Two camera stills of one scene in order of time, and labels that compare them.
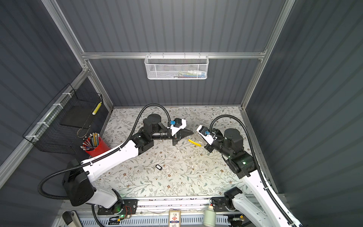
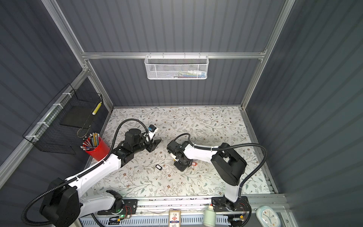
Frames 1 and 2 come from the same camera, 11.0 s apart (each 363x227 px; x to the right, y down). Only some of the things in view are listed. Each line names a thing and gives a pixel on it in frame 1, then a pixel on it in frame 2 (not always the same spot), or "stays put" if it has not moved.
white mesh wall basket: x=177 y=67 stays put
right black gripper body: x=217 y=145 to x=180 y=165
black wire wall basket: x=62 y=127 stays put
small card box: x=174 y=217 stays put
